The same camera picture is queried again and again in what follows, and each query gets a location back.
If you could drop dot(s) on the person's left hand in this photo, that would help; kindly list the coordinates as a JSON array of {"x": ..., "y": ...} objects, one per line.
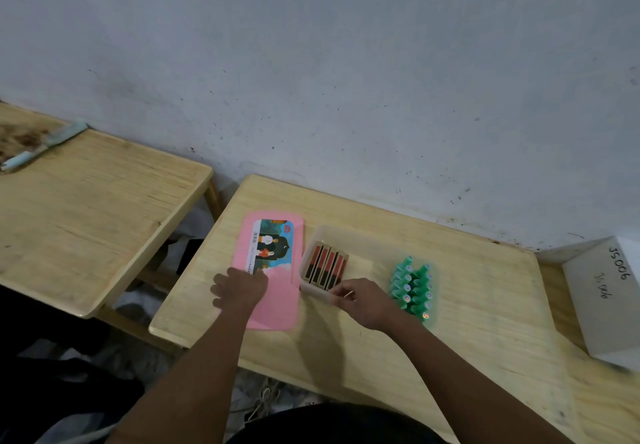
[{"x": 241, "y": 288}]

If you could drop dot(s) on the person's right hand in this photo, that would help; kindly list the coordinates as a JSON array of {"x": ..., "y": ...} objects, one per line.
[{"x": 371, "y": 305}]

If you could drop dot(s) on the person's right fingers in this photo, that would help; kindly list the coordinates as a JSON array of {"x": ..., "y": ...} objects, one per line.
[{"x": 345, "y": 299}]

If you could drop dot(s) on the person's left fingers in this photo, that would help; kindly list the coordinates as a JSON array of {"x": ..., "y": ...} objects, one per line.
[{"x": 218, "y": 290}]

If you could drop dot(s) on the person's left forearm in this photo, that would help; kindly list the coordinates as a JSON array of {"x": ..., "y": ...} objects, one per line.
[{"x": 200, "y": 378}]

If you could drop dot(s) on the person's right forearm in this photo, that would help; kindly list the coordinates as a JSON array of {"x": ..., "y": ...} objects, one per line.
[{"x": 465, "y": 383}]

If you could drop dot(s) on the clear plastic tray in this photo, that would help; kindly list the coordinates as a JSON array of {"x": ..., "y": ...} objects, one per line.
[{"x": 370, "y": 254}]

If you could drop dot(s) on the group of green capped bottles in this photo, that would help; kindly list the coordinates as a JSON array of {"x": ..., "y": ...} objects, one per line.
[{"x": 412, "y": 289}]

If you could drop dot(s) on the white laced shoe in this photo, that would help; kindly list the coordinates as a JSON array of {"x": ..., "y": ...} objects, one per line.
[{"x": 272, "y": 398}]

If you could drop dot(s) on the person's black clothing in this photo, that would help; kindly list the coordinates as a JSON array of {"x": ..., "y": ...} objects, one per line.
[{"x": 335, "y": 426}]

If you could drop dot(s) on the light wooden side table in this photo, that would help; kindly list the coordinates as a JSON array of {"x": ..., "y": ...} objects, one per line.
[{"x": 85, "y": 219}]

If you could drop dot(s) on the black cloth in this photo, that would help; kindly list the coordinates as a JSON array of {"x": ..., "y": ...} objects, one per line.
[{"x": 55, "y": 388}]

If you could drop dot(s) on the white box with handwriting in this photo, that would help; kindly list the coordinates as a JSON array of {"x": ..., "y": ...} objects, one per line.
[{"x": 607, "y": 304}]

